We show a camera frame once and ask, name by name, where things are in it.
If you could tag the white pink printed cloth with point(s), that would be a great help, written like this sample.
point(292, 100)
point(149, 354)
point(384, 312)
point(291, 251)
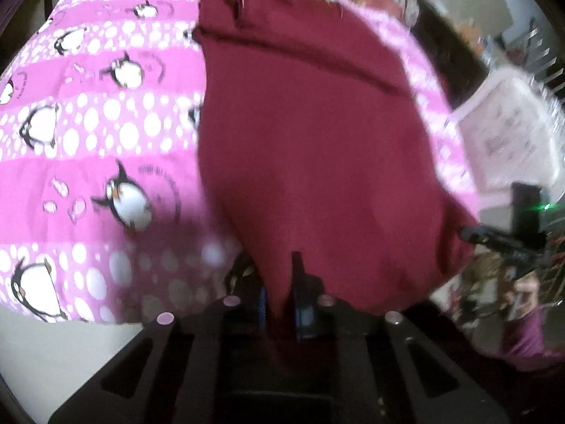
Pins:
point(507, 137)

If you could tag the dark wooden furniture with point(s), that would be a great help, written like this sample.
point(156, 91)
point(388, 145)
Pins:
point(446, 48)

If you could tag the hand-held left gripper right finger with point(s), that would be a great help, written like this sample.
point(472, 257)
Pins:
point(307, 313)

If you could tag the pink penguin print blanket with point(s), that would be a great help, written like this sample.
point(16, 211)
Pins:
point(101, 141)

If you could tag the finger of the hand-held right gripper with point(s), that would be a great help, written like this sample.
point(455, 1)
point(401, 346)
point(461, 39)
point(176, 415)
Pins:
point(474, 233)

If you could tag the person's right hand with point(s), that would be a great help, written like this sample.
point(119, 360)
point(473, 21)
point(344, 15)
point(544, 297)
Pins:
point(523, 293)

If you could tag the maroon small garment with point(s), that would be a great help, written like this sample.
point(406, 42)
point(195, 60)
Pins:
point(318, 150)

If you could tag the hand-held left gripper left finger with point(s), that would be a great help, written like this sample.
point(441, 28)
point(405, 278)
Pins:
point(194, 353)

